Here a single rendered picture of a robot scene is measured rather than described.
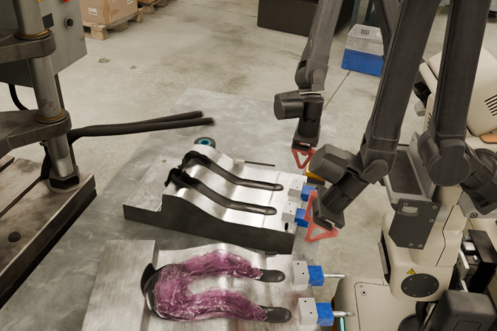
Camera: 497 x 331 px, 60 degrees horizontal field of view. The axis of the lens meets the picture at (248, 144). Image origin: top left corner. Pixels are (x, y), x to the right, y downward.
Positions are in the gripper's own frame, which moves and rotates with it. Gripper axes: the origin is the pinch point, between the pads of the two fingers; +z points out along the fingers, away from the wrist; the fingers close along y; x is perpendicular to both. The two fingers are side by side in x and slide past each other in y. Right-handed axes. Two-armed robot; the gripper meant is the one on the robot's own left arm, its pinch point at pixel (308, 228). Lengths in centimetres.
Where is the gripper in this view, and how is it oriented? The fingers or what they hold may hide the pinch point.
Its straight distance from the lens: 103.1
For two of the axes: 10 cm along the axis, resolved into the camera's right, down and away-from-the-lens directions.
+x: 8.7, 4.5, 2.1
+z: -4.9, 7.0, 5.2
